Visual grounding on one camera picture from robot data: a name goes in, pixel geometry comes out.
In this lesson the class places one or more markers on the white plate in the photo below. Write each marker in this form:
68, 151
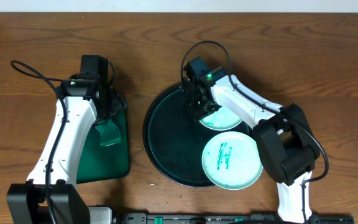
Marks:
231, 160
221, 120

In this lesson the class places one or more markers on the round black serving tray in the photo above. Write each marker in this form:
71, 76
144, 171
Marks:
174, 141

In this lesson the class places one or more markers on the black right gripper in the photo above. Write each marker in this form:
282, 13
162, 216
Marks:
196, 114

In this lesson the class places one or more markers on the green scrub sponge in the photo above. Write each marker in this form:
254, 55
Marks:
109, 132

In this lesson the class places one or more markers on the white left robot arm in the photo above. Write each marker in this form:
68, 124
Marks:
50, 194

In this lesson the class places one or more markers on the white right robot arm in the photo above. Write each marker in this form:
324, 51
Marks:
281, 135

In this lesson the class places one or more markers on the rectangular green water tray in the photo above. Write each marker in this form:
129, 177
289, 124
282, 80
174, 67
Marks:
103, 163

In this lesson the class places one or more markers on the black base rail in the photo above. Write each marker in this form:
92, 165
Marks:
143, 218

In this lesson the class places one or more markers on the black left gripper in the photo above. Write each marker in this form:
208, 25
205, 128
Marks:
112, 111

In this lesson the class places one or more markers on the white plate top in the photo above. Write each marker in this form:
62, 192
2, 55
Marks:
221, 120

